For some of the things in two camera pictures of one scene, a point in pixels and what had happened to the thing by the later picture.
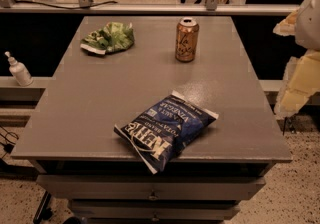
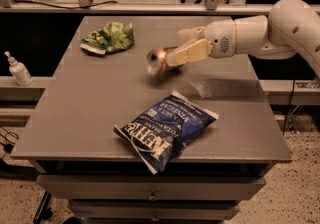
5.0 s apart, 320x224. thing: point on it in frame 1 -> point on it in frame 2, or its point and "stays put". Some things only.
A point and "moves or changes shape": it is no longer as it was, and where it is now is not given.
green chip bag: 114,36 stays put
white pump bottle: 20,71 stays put
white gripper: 309,23 -> 220,38
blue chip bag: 162,130 stays put
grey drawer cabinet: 112,67 stays put
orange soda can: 186,39 moves or changes shape
